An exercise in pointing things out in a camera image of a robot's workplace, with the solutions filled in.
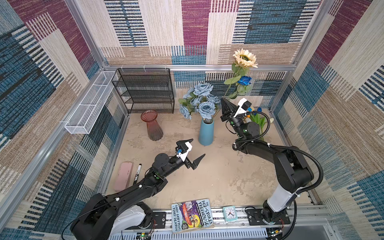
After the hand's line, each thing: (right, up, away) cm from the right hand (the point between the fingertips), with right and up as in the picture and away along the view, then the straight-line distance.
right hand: (220, 99), depth 73 cm
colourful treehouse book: (-14, -56, 0) cm, 57 cm away
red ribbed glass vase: (-37, -17, +23) cm, 47 cm away
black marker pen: (-45, -41, +16) cm, 63 cm away
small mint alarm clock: (+5, -56, +1) cm, 56 cm away
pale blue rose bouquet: (-11, 0, +4) cm, 11 cm away
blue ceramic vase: (-5, -17, +18) cm, 25 cm away
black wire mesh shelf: (-48, +16, +36) cm, 62 cm away
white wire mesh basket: (-64, -10, -3) cm, 65 cm away
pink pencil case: (-53, -42, +14) cm, 69 cm away
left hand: (-11, -22, -1) cm, 25 cm away
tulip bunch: (+34, -7, +37) cm, 51 cm away
